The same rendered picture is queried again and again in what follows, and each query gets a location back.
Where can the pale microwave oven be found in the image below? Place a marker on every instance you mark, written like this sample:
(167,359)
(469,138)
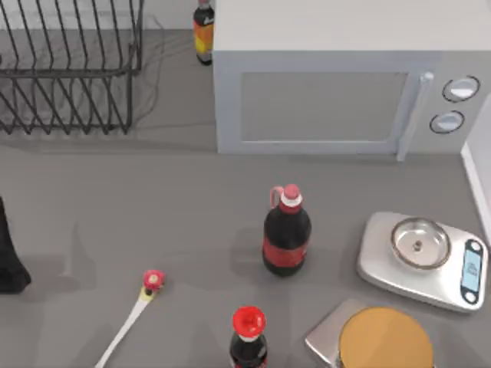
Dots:
(326,76)

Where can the dark bottle with orange label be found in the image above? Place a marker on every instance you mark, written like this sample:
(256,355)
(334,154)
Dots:
(203,34)

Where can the dark bottle with red cap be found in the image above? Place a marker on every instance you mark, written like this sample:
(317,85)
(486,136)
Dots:
(248,341)

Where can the white spoon with red toy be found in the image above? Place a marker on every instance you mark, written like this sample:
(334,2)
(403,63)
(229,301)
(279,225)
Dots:
(130,318)

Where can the silver kitchen scale with bowl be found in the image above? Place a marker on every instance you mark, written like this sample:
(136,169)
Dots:
(422,260)

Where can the silver scale with orange disc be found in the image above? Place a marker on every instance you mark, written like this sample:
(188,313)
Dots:
(379,337)

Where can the small microwave knob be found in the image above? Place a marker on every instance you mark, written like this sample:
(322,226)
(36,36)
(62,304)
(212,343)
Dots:
(447,122)

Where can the large microwave knob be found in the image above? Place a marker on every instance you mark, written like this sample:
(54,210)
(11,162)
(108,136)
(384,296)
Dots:
(461,88)

